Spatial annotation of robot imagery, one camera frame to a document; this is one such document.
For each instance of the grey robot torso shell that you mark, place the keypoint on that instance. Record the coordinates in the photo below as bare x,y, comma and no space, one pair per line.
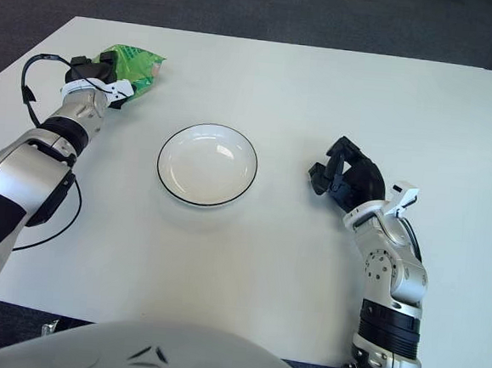
152,351

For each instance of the green snack chip bag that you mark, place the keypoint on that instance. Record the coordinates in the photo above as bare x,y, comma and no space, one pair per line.
138,62

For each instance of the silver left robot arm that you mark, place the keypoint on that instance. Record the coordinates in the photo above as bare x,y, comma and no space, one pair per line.
21,175

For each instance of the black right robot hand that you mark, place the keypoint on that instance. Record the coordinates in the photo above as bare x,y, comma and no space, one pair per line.
366,176

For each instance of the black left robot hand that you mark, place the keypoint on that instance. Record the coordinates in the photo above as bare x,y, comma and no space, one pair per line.
90,70

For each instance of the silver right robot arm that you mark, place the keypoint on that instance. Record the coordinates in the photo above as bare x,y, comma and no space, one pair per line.
391,285

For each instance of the small metal floor bracket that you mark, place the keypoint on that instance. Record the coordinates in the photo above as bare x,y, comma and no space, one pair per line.
50,328

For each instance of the white plate black rim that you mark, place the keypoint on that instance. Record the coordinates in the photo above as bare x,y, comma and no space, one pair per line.
207,166

